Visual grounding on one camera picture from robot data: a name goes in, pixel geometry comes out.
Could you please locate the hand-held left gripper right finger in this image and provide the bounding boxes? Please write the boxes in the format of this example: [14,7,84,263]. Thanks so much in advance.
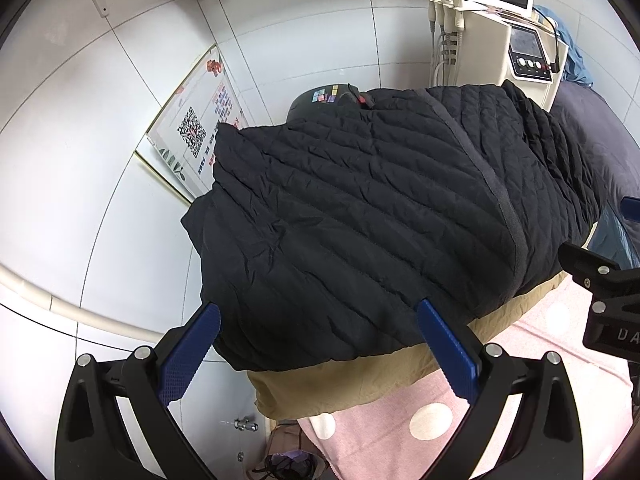
[417,299,586,480]

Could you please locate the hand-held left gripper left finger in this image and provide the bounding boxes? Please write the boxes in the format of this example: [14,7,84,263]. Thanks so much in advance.
[54,302,222,480]

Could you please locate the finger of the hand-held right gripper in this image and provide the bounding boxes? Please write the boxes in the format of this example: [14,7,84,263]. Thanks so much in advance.
[559,242,621,290]
[620,196,640,227]

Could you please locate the black quilted jacket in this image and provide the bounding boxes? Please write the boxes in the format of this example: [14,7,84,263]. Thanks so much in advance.
[180,80,608,372]

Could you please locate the dark grey bed sheet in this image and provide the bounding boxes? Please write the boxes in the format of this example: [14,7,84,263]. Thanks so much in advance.
[550,80,640,261]

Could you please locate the pink polka dot blanket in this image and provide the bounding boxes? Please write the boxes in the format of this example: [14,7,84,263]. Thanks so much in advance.
[297,280,640,480]

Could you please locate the metal valve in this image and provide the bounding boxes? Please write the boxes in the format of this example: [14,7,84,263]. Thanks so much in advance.
[220,415,260,433]

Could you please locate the white pipe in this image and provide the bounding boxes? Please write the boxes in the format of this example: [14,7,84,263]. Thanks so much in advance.
[0,262,161,343]

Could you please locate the beige cloth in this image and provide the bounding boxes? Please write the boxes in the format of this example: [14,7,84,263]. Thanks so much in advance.
[247,272,571,418]

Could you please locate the blue cloth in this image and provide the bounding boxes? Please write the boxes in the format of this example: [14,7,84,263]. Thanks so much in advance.
[532,5,596,88]

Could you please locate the white treatment machine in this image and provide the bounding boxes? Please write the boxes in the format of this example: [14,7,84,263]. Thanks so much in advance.
[492,7,571,111]

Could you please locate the clear acrylic sign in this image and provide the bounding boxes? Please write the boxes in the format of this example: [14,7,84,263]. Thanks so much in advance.
[147,44,248,201]

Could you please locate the black seat with coloured stickers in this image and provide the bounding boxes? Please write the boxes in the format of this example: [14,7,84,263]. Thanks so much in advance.
[287,82,376,126]

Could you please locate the dark tangled cables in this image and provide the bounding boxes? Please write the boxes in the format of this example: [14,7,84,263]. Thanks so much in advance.
[252,452,321,480]

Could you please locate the black plug cable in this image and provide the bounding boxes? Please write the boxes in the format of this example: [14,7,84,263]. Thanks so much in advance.
[546,17,562,75]

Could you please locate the white handpieces with cords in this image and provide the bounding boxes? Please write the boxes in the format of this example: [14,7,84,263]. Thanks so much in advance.
[422,0,463,86]

